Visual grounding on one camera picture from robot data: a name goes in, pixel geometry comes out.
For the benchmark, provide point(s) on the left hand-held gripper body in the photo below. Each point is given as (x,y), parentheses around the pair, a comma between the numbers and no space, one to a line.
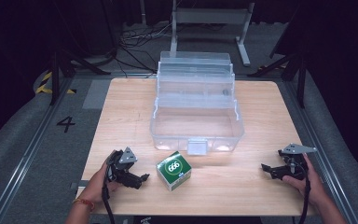
(125,158)

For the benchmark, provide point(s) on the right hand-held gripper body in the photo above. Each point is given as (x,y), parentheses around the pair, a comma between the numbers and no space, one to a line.
(295,163)

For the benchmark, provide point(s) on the green cardboard box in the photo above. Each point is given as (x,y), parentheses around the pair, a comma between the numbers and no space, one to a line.
(174,170)

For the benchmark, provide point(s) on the clear plastic storage box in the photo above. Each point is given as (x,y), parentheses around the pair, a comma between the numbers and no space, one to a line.
(195,124)

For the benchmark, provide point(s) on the person's right hand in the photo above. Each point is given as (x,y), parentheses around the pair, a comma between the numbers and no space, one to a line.
(313,186)

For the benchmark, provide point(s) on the person's left hand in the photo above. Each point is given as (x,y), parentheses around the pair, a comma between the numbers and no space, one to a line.
(96,186)

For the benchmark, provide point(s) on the black metal stand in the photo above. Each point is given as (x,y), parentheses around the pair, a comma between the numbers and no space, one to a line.
(301,84)
(55,77)

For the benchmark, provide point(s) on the yellow and black floor tape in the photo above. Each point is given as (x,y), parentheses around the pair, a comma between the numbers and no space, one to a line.
(46,81)

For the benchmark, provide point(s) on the white metal stand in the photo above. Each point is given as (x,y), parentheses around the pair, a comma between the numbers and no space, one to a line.
(211,16)

